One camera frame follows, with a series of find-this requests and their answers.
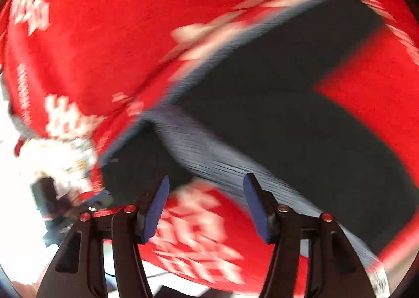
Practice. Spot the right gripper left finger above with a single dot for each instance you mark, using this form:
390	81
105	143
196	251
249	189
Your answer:
77	269

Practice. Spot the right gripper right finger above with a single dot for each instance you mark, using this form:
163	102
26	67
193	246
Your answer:
334	268

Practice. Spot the black pant with grey waistband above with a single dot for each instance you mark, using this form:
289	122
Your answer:
319	102

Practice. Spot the red printed bed blanket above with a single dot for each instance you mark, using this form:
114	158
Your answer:
76	75

